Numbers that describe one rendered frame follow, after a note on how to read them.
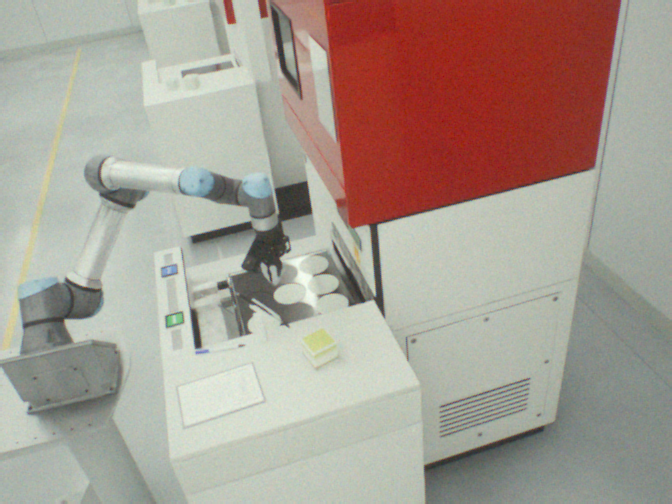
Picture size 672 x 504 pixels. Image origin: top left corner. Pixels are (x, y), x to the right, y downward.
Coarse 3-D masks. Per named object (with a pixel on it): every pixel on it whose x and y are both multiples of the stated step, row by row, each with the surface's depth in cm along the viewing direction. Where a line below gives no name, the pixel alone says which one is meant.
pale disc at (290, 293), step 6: (282, 288) 194; (288, 288) 193; (294, 288) 193; (300, 288) 193; (276, 294) 191; (282, 294) 191; (288, 294) 191; (294, 294) 191; (300, 294) 190; (276, 300) 189; (282, 300) 189; (288, 300) 188; (294, 300) 188
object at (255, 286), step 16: (288, 272) 201; (320, 272) 199; (336, 272) 197; (240, 288) 196; (256, 288) 195; (272, 288) 194; (336, 288) 191; (240, 304) 190; (272, 304) 188; (288, 304) 187; (304, 304) 186; (352, 304) 183; (288, 320) 181
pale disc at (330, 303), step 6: (330, 294) 189; (336, 294) 188; (318, 300) 187; (324, 300) 187; (330, 300) 186; (336, 300) 186; (342, 300) 186; (318, 306) 185; (324, 306) 184; (330, 306) 184; (336, 306) 184; (342, 306) 183; (324, 312) 182
